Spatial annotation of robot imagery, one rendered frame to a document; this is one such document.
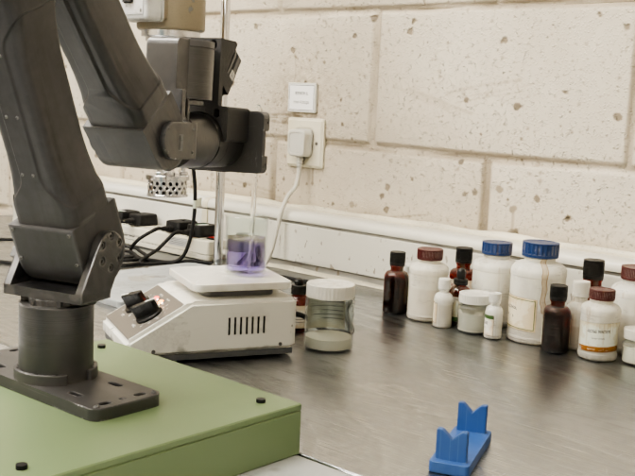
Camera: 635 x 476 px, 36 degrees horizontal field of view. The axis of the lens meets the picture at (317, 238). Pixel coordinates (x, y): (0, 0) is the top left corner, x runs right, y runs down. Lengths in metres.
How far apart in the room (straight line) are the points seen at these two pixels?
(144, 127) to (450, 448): 0.38
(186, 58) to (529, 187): 0.66
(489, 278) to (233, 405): 0.61
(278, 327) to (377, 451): 0.32
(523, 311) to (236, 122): 0.47
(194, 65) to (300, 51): 0.79
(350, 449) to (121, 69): 0.38
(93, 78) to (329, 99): 0.87
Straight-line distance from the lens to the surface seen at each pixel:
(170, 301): 1.15
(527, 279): 1.28
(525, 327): 1.29
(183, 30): 1.50
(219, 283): 1.12
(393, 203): 1.62
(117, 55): 0.87
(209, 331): 1.12
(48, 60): 0.80
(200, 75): 0.99
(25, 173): 0.83
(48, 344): 0.85
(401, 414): 0.98
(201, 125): 1.00
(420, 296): 1.37
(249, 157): 1.07
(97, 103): 0.90
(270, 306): 1.14
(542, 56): 1.47
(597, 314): 1.24
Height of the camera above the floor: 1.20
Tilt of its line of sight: 8 degrees down
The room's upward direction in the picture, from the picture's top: 3 degrees clockwise
